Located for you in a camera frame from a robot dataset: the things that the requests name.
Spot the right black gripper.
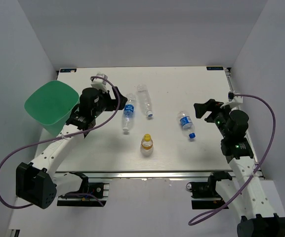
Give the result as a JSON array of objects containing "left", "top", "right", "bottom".
[{"left": 193, "top": 99, "right": 236, "bottom": 139}]

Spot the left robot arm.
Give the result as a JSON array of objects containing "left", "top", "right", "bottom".
[{"left": 16, "top": 87, "right": 127, "bottom": 209}]

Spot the blue label bottle white cap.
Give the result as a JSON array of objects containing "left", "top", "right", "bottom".
[{"left": 122, "top": 93, "right": 136, "bottom": 134}]

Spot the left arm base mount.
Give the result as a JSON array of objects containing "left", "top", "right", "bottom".
[{"left": 54, "top": 172, "right": 110, "bottom": 207}]

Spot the blue table sticker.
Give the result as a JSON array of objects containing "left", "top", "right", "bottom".
[
  {"left": 59, "top": 69, "right": 77, "bottom": 73},
  {"left": 206, "top": 66, "right": 224, "bottom": 71}
]

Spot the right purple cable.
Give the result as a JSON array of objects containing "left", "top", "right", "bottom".
[{"left": 188, "top": 91, "right": 276, "bottom": 227}]

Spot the purple cable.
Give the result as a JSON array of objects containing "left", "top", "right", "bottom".
[
  {"left": 0, "top": 76, "right": 121, "bottom": 210},
  {"left": 188, "top": 91, "right": 276, "bottom": 227}
]

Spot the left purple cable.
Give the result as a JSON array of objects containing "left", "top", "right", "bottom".
[{"left": 0, "top": 76, "right": 121, "bottom": 210}]

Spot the right blue table sticker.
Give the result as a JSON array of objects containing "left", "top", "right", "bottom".
[{"left": 206, "top": 66, "right": 224, "bottom": 71}]

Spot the aluminium table frame rail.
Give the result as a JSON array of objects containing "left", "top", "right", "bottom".
[{"left": 28, "top": 66, "right": 266, "bottom": 180}]

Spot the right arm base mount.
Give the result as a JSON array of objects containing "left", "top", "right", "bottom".
[{"left": 186, "top": 171, "right": 232, "bottom": 210}]

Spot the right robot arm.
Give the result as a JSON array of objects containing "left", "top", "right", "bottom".
[{"left": 194, "top": 98, "right": 285, "bottom": 237}]

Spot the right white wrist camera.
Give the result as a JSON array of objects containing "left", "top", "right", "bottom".
[{"left": 220, "top": 91, "right": 243, "bottom": 109}]

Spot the left blue table sticker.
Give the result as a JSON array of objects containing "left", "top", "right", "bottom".
[{"left": 59, "top": 69, "right": 77, "bottom": 73}]

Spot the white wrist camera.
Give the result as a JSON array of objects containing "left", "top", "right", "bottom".
[
  {"left": 90, "top": 74, "right": 108, "bottom": 93},
  {"left": 220, "top": 91, "right": 243, "bottom": 109}
]

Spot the clear bottle without label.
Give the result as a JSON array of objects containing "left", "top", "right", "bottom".
[{"left": 137, "top": 84, "right": 153, "bottom": 118}]

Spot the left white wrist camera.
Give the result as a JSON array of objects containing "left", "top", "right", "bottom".
[{"left": 90, "top": 74, "right": 108, "bottom": 93}]

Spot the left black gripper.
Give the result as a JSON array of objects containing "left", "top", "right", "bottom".
[{"left": 92, "top": 87, "right": 127, "bottom": 118}]

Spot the yellow cap small bottle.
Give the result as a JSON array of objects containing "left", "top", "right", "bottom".
[{"left": 140, "top": 134, "right": 154, "bottom": 157}]

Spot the green plastic bin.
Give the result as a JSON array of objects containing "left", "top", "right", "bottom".
[{"left": 24, "top": 80, "right": 79, "bottom": 136}]

